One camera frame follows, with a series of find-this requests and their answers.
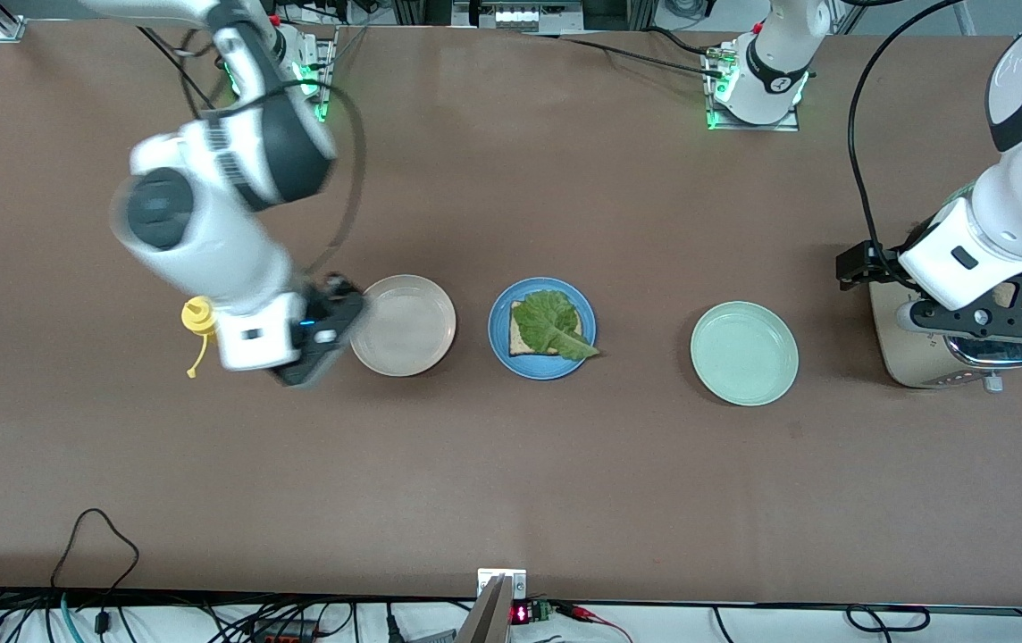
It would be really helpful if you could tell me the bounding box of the green lettuce leaf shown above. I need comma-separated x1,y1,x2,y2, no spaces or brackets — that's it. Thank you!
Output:
522,289,602,363

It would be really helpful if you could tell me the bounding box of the black coiled cable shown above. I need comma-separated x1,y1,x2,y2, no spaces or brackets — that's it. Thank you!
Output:
845,605,932,633

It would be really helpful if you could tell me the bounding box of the blue plate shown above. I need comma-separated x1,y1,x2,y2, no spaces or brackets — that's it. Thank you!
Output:
488,277,597,381

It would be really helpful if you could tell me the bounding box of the beige chrome toaster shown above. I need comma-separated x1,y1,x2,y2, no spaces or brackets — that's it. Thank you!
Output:
868,266,1022,392

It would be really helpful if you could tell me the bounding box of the long black table cable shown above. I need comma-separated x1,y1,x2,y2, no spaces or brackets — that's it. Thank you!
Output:
511,32,731,79

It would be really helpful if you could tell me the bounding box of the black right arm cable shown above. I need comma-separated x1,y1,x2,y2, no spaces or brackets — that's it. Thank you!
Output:
140,27,367,278

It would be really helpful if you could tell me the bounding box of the white lit device box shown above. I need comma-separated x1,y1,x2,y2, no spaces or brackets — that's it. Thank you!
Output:
451,0,585,33

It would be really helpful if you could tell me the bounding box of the short black table cable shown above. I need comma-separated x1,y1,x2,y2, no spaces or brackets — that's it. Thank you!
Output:
643,25,726,59

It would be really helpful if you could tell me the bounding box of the thin black looped cable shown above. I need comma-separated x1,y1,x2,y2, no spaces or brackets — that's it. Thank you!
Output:
50,508,140,617

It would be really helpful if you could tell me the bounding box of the grey aluminium profile post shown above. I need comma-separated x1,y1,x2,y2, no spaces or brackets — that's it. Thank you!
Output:
456,575,514,643

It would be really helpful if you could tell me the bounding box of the red alligator clip wire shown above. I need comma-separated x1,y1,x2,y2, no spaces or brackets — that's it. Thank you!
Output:
554,602,632,642

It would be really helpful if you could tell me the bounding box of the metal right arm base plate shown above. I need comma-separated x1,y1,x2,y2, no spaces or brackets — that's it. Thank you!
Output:
234,36,335,125

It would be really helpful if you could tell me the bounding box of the yellow mustard squeeze bottle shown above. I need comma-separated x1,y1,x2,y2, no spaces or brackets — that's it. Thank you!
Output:
180,296,221,380

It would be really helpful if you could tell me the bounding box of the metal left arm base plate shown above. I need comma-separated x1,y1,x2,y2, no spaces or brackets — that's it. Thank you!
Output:
703,45,802,133

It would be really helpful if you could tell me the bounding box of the beige plate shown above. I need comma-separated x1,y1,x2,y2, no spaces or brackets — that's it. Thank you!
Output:
352,274,457,378

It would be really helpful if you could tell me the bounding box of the light green plate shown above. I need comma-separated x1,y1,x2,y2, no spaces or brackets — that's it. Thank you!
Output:
690,301,800,407

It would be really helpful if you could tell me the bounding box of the small metal table bracket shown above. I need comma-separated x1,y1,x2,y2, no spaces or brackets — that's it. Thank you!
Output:
476,568,528,601

